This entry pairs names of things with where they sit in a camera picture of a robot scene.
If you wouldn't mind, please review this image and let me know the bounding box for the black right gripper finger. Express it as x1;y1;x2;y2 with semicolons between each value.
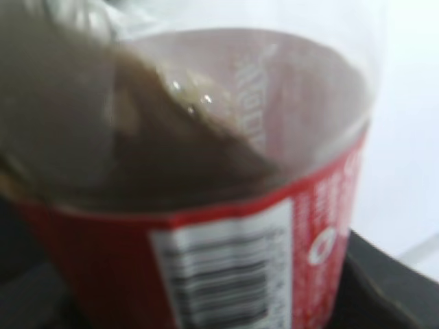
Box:
327;232;438;329

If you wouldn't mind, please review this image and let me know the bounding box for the cola bottle red label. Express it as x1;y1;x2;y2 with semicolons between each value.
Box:
0;0;383;329

